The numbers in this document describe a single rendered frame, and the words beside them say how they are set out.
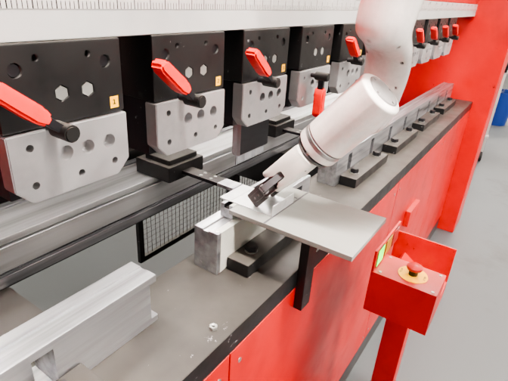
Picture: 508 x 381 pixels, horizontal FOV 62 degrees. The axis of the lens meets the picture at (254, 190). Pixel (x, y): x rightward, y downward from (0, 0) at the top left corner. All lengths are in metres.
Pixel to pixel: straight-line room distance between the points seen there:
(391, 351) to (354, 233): 0.58
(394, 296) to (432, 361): 1.00
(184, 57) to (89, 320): 0.39
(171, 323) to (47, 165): 0.38
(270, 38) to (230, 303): 0.48
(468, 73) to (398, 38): 2.21
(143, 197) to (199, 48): 0.47
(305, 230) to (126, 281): 0.33
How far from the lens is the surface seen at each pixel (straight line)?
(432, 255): 1.28
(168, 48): 0.60
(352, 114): 0.70
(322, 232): 0.80
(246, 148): 0.85
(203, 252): 0.87
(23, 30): 0.48
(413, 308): 1.14
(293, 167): 0.77
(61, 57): 0.50
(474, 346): 2.28
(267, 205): 0.87
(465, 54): 2.89
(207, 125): 0.68
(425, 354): 2.14
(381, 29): 0.68
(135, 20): 0.56
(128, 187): 0.99
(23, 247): 0.88
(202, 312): 0.79
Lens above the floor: 1.40
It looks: 25 degrees down
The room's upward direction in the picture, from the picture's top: 4 degrees clockwise
